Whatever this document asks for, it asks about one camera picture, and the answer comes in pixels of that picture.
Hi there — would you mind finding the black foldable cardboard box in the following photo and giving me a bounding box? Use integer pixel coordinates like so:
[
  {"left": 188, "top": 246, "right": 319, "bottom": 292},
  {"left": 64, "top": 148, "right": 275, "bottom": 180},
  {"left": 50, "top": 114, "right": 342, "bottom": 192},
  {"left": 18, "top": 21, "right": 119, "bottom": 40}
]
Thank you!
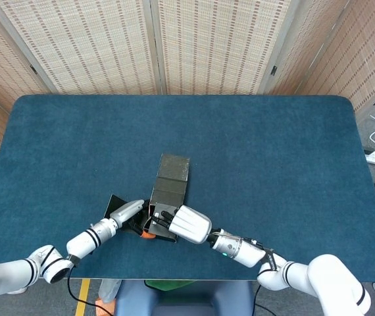
[{"left": 104, "top": 153, "right": 191, "bottom": 245}]

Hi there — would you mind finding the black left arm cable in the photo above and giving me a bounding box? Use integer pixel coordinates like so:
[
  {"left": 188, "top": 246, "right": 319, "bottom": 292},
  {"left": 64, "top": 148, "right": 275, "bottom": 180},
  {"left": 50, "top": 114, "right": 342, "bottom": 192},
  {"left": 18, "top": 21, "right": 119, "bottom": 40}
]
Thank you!
[{"left": 66, "top": 268, "right": 111, "bottom": 316}]

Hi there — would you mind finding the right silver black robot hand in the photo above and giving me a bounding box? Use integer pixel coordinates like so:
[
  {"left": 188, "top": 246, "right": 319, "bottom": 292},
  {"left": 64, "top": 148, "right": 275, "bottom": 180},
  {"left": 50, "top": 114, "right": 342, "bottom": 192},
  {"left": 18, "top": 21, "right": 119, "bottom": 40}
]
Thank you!
[{"left": 151, "top": 204, "right": 213, "bottom": 245}]

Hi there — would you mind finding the yellow floor tape strip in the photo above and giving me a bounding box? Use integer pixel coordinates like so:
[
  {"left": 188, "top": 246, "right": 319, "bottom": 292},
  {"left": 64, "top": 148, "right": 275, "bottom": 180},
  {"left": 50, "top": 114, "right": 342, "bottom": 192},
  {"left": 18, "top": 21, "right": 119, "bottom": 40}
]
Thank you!
[{"left": 74, "top": 278, "right": 91, "bottom": 316}]

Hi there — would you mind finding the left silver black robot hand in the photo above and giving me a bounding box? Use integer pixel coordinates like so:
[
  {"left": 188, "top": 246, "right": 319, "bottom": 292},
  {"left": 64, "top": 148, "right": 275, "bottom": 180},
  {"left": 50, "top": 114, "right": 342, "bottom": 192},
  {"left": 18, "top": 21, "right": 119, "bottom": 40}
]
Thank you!
[{"left": 109, "top": 199, "right": 157, "bottom": 240}]

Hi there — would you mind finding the green cloth piece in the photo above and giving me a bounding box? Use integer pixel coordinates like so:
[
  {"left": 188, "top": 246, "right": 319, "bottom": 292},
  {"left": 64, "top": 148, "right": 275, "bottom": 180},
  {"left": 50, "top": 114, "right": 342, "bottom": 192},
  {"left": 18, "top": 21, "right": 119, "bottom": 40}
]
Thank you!
[{"left": 143, "top": 279, "right": 197, "bottom": 292}]

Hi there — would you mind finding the orange block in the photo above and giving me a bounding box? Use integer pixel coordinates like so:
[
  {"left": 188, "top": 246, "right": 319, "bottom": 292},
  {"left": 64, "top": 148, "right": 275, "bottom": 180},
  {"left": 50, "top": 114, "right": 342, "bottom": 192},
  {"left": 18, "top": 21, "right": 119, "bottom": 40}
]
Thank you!
[{"left": 95, "top": 298, "right": 116, "bottom": 316}]

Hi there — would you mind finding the blue robot torso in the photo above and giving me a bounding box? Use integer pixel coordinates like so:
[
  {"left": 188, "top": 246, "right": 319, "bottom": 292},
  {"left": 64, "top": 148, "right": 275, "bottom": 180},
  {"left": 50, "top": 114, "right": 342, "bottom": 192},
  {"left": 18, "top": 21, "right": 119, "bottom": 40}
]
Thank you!
[{"left": 113, "top": 280, "right": 256, "bottom": 316}]

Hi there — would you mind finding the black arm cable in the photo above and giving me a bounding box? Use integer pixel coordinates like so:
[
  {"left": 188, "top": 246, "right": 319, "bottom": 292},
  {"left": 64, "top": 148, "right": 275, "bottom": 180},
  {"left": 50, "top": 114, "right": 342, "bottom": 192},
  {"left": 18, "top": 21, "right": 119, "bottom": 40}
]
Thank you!
[
  {"left": 251, "top": 281, "right": 267, "bottom": 316},
  {"left": 66, "top": 268, "right": 111, "bottom": 316}
]

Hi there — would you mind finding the grey plastic bag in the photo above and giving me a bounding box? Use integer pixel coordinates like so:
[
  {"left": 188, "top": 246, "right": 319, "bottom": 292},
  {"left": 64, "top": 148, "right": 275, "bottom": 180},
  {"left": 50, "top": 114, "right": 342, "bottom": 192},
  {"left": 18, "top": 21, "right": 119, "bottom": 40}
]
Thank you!
[{"left": 98, "top": 278, "right": 122, "bottom": 304}]

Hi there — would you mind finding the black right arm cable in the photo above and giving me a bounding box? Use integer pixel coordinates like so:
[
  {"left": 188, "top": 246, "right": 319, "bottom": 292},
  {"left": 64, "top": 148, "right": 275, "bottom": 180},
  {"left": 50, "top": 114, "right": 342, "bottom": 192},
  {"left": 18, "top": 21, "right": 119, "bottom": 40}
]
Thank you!
[{"left": 251, "top": 281, "right": 267, "bottom": 316}]

